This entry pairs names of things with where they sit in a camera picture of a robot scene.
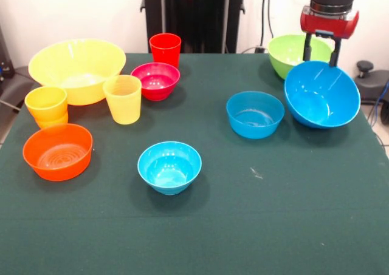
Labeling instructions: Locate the large blue bowl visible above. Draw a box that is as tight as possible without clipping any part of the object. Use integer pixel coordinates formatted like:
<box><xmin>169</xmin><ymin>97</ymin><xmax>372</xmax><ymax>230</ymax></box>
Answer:
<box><xmin>284</xmin><ymin>60</ymin><xmax>362</xmax><ymax>129</ymax></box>

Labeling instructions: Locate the black equipment box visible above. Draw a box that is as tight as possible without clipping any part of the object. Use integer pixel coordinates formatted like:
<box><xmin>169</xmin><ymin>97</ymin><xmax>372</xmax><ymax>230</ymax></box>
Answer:
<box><xmin>0</xmin><ymin>25</ymin><xmax>16</xmax><ymax>81</ymax></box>

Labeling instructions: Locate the blue cable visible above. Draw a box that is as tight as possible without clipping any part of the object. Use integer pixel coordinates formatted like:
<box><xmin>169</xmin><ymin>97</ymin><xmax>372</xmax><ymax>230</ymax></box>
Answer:
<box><xmin>371</xmin><ymin>80</ymin><xmax>389</xmax><ymax>127</ymax></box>

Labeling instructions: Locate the orange cup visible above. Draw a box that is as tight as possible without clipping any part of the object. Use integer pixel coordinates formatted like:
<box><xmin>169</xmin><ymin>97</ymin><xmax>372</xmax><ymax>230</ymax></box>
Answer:
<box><xmin>33</xmin><ymin>112</ymin><xmax>69</xmax><ymax>130</ymax></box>

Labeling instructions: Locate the dark green tablecloth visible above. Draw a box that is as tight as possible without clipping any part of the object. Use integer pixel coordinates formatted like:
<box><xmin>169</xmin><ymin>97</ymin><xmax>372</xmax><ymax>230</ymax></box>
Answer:
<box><xmin>0</xmin><ymin>52</ymin><xmax>389</xmax><ymax>275</ymax></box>

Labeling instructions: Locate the small light blue bowl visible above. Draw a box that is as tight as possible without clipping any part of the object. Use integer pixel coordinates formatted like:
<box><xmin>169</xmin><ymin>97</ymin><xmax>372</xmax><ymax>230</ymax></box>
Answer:
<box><xmin>137</xmin><ymin>141</ymin><xmax>202</xmax><ymax>196</ymax></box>

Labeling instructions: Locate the orange bowl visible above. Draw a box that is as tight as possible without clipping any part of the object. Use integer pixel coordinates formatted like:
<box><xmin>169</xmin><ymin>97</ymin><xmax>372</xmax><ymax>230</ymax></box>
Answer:
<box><xmin>22</xmin><ymin>123</ymin><xmax>94</xmax><ymax>182</ymax></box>

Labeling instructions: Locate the green bowl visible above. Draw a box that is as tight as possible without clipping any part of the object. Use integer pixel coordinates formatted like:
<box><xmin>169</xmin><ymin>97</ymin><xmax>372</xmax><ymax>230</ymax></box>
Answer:
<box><xmin>267</xmin><ymin>34</ymin><xmax>334</xmax><ymax>81</ymax></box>

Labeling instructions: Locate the flat-bottomed blue bowl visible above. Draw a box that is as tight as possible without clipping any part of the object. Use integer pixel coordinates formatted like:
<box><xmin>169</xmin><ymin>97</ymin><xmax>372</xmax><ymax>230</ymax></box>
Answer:
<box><xmin>225</xmin><ymin>90</ymin><xmax>286</xmax><ymax>140</ymax></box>

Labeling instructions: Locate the pale yellow cup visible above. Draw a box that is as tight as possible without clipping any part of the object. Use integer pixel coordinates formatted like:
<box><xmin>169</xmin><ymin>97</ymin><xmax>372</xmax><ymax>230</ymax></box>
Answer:
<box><xmin>102</xmin><ymin>74</ymin><xmax>143</xmax><ymax>126</ymax></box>

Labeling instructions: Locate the magenta bowl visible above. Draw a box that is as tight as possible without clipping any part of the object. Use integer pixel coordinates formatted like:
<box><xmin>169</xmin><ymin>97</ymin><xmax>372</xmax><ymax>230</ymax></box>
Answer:
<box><xmin>130</xmin><ymin>62</ymin><xmax>181</xmax><ymax>102</ymax></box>

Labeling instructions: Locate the red cup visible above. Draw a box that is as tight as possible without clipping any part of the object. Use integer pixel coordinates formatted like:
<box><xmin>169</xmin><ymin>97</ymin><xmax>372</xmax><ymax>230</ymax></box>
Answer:
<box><xmin>148</xmin><ymin>33</ymin><xmax>182</xmax><ymax>69</ymax></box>

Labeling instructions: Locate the large yellow bowl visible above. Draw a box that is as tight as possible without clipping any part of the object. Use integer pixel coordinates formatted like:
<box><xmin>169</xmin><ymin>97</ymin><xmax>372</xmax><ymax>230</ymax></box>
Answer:
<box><xmin>28</xmin><ymin>38</ymin><xmax>127</xmax><ymax>106</ymax></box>

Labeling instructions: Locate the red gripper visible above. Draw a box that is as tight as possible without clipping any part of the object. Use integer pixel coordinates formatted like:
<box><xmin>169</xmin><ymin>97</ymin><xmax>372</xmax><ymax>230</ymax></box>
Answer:
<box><xmin>300</xmin><ymin>5</ymin><xmax>360</xmax><ymax>68</ymax></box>

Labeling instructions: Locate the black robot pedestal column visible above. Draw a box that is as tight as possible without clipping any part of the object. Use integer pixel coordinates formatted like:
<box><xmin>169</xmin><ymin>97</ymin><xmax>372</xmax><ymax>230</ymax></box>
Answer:
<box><xmin>140</xmin><ymin>0</ymin><xmax>246</xmax><ymax>55</ymax></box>

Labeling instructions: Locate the amber yellow cup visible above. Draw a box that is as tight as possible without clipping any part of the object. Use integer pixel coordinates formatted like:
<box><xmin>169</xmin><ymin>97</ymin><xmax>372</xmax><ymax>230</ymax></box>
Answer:
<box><xmin>24</xmin><ymin>86</ymin><xmax>68</xmax><ymax>121</ymax></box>

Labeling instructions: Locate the black wall cable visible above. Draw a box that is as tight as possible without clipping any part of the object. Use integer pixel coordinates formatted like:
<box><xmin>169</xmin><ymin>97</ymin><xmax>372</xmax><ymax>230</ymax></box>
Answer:
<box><xmin>267</xmin><ymin>0</ymin><xmax>275</xmax><ymax>42</ymax></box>
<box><xmin>260</xmin><ymin>0</ymin><xmax>268</xmax><ymax>48</ymax></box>

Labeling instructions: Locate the black pedestal foot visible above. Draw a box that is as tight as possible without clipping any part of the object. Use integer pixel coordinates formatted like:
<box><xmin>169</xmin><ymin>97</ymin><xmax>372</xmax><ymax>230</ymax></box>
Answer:
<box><xmin>354</xmin><ymin>59</ymin><xmax>389</xmax><ymax>104</ymax></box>
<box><xmin>0</xmin><ymin>65</ymin><xmax>36</xmax><ymax>112</ymax></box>

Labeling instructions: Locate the grey cable with plug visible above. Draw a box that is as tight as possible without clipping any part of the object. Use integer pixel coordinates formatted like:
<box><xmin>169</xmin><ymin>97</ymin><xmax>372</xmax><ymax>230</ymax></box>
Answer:
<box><xmin>241</xmin><ymin>46</ymin><xmax>265</xmax><ymax>55</ymax></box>

